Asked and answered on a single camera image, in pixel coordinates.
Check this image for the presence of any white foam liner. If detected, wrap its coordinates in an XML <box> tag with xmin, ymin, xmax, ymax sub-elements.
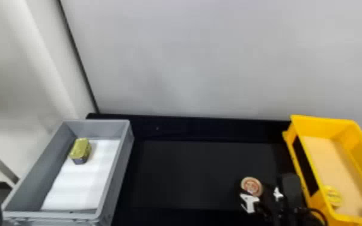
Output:
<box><xmin>40</xmin><ymin>138</ymin><xmax>121</xmax><ymax>212</ymax></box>

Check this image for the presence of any black cable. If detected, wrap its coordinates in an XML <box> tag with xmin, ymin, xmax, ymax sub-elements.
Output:
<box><xmin>298</xmin><ymin>206</ymin><xmax>329</xmax><ymax>226</ymax></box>

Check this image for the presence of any yellow crate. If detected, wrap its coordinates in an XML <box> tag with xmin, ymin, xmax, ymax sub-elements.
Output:
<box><xmin>282</xmin><ymin>114</ymin><xmax>362</xmax><ymax>226</ymax></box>

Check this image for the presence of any yellow rectangular tin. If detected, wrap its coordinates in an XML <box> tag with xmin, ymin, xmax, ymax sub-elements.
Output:
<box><xmin>69</xmin><ymin>137</ymin><xmax>93</xmax><ymax>165</ymax></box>

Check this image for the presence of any grey crate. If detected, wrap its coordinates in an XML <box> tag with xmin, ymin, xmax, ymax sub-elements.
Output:
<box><xmin>1</xmin><ymin>119</ymin><xmax>135</xmax><ymax>226</ymax></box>

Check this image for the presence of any round yellow can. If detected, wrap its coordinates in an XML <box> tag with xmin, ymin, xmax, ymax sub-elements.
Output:
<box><xmin>240</xmin><ymin>176</ymin><xmax>264</xmax><ymax>197</ymax></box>

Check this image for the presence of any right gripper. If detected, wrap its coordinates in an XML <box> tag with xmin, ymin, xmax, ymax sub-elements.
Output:
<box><xmin>239</xmin><ymin>186</ymin><xmax>295</xmax><ymax>226</ymax></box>

